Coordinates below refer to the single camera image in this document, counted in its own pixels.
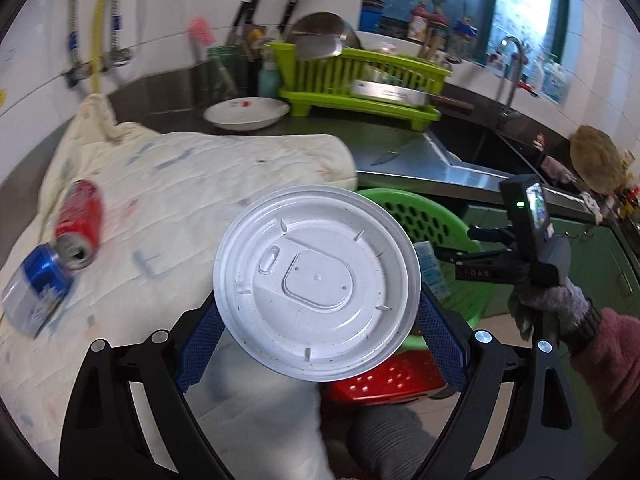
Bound silver and blue drink can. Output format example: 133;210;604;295
0;242;76;338

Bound white plastic cup lid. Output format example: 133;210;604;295
212;185;422;383

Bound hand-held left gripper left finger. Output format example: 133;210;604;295
59;292;226;480

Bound brown round scrubbing pad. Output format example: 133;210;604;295
570;125;628;196

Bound pink bottle brush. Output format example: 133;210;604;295
189;17;238;98

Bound person's right forearm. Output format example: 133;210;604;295
570;307;640;441

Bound green plastic dish rack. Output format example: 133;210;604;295
265;40;453;131

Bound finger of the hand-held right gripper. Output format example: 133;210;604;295
434;245;482;265
467;226;516;245

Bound steel bowl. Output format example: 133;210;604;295
289;11;362;53

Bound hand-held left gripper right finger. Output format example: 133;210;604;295
417;285;601;480

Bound cream quilted blanket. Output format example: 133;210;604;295
0;94;358;480

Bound teal plastic bottle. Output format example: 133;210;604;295
257;62;281;99

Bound person's right hand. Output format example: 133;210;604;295
507;270;603;357

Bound yellow gas hose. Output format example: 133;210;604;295
90;0;121;96

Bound pink cloth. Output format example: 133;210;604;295
542;155;576;186

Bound green plastic basket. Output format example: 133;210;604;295
357;187;485;358

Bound steel sink faucet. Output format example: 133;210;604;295
492;36;526;118

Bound black handled knife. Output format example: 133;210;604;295
277;0;297;41
225;0;262;46

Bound red drink can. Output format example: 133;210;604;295
54;179;105;268

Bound red topped jar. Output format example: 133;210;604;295
407;2;431;43
428;7;451;52

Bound white detergent bottle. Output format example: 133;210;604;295
542;55;569;104

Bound red plastic basket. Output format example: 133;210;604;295
320;345;448;406

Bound stainless steel sink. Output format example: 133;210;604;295
425;110;556;181

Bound white ceramic plate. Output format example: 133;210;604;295
202;96;292;132

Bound braided steel hose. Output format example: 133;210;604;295
67;0;89;68

